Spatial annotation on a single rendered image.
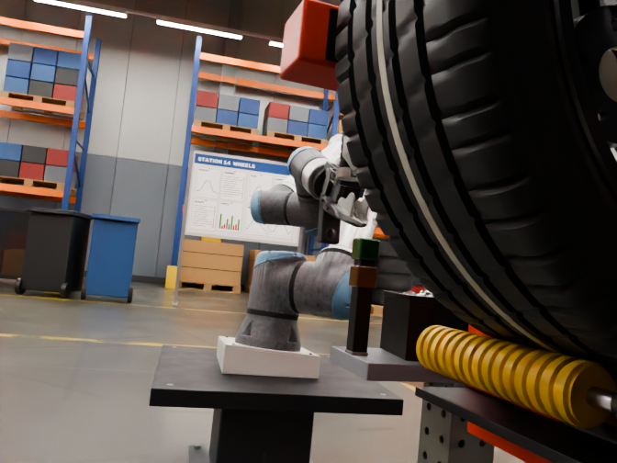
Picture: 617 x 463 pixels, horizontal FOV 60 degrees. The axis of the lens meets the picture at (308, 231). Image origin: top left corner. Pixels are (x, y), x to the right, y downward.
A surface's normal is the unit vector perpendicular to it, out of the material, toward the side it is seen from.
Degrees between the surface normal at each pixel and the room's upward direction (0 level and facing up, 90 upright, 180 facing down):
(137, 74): 90
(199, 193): 90
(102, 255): 90
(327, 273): 56
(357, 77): 102
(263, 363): 90
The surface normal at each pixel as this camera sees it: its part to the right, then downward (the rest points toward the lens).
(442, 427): -0.94, -0.11
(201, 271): 0.19, -0.05
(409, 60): -0.93, 0.14
